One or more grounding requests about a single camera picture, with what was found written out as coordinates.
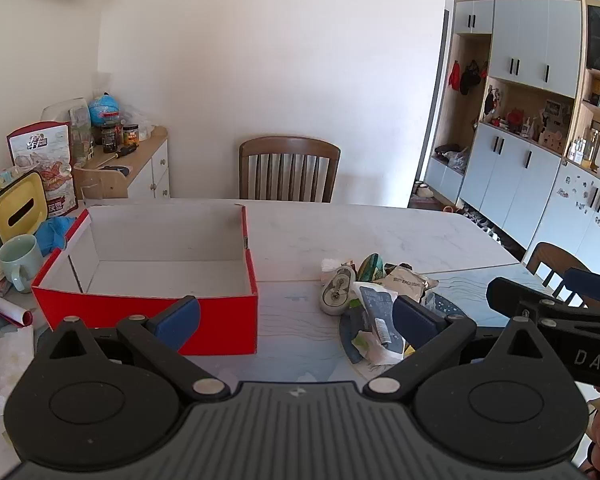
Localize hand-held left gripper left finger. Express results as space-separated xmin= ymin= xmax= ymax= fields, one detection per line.
xmin=36 ymin=295 xmax=231 ymax=402

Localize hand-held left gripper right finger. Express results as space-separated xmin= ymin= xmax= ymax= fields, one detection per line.
xmin=362 ymin=295 xmax=572 ymax=402

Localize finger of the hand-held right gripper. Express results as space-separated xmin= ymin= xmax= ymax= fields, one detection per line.
xmin=562 ymin=267 xmax=600 ymax=308
xmin=486 ymin=276 xmax=600 ymax=322

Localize red cardboard box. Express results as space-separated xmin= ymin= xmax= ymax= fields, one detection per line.
xmin=31 ymin=203 xmax=259 ymax=356

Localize grey-blue packet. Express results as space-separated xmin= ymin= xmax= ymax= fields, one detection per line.
xmin=354 ymin=282 xmax=406 ymax=353

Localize green painted sachet with tassel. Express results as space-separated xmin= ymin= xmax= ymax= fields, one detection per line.
xmin=356 ymin=254 xmax=387 ymax=283

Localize silver foil packet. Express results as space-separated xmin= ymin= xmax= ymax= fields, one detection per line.
xmin=380 ymin=265 xmax=438 ymax=303

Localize brown wooden slat-back chair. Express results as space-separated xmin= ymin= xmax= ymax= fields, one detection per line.
xmin=238 ymin=136 xmax=342 ymax=204
xmin=525 ymin=241 xmax=598 ymax=308

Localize green and white wrapper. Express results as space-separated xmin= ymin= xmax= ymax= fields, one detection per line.
xmin=352 ymin=330 xmax=406 ymax=367

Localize white oval tape dispenser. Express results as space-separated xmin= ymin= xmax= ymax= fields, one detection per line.
xmin=319 ymin=267 xmax=357 ymax=316

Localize blue cloth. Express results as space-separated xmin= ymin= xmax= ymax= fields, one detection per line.
xmin=35 ymin=216 xmax=78 ymax=257

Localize light wooden toy house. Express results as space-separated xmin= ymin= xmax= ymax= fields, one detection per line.
xmin=539 ymin=129 xmax=567 ymax=156

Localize white wooden-top sideboard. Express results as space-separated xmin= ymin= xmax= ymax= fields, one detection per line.
xmin=74 ymin=126 xmax=171 ymax=200

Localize light green mug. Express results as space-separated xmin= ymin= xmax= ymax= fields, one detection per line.
xmin=0 ymin=234 xmax=44 ymax=293

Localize crumpled white tissue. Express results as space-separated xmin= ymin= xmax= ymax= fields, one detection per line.
xmin=0 ymin=327 xmax=36 ymax=403

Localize rolled white paper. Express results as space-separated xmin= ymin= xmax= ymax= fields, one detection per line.
xmin=0 ymin=287 xmax=33 ymax=328

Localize yellow and dark tissue box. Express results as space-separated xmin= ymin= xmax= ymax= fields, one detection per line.
xmin=0 ymin=172 xmax=48 ymax=261

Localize clear plastic bag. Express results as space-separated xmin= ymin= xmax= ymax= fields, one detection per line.
xmin=122 ymin=104 xmax=157 ymax=142

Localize red and white snack bag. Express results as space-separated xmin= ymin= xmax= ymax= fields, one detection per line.
xmin=6 ymin=121 xmax=78 ymax=218

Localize blue globe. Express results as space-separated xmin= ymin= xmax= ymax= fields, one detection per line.
xmin=88 ymin=92 xmax=122 ymax=128

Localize clear plastic container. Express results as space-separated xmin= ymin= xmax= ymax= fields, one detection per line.
xmin=41 ymin=97 xmax=93 ymax=168

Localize large white wall cabinet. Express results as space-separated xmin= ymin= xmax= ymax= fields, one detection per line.
xmin=425 ymin=0 xmax=600 ymax=261

